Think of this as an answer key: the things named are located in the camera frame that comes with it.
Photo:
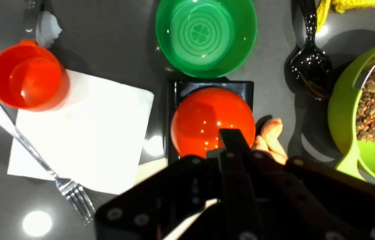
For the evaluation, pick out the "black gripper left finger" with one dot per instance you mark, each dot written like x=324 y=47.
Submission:
x=151 y=209

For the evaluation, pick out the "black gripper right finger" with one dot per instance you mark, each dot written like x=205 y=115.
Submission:
x=320 y=201

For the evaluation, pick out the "white and peach toy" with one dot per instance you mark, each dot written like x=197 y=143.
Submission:
x=273 y=141

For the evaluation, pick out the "lime green mixing bowl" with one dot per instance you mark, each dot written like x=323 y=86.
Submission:
x=344 y=115

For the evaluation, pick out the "white paper napkin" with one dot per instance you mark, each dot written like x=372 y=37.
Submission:
x=94 y=134

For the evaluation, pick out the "black plastic spoon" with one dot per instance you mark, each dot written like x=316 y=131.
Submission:
x=308 y=67

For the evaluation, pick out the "silver metal fork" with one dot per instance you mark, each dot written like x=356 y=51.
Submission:
x=28 y=147

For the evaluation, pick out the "small green plastic bowl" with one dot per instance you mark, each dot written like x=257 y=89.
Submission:
x=205 y=38

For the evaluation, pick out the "red measuring cup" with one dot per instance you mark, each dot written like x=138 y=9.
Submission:
x=28 y=78

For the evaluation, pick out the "yellow knitted cloth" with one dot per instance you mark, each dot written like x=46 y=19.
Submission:
x=355 y=6

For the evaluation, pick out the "small white paper scrap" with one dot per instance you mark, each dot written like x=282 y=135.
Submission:
x=49 y=29

